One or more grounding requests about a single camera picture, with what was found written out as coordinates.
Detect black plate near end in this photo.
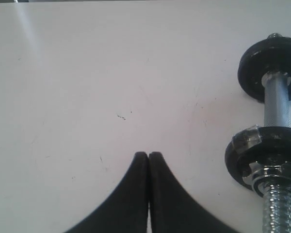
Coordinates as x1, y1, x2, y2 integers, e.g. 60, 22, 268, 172
225, 125, 291, 191

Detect chrome collar nut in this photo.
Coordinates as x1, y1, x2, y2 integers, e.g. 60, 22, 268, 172
242, 161, 291, 197

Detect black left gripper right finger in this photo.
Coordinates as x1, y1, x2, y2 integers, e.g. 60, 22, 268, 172
149, 152, 236, 233

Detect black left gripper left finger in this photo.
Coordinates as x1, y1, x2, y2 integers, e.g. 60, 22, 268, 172
67, 152, 149, 233

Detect black weight plate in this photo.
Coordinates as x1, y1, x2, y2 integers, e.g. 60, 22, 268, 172
242, 37, 291, 59

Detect black plate far end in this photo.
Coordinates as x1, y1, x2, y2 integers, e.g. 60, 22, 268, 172
238, 49, 291, 102

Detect chrome dumbbell bar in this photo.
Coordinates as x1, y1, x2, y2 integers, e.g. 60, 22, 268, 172
261, 33, 291, 233

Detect black plate end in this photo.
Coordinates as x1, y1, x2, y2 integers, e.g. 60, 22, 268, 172
238, 49, 291, 102
225, 125, 291, 191

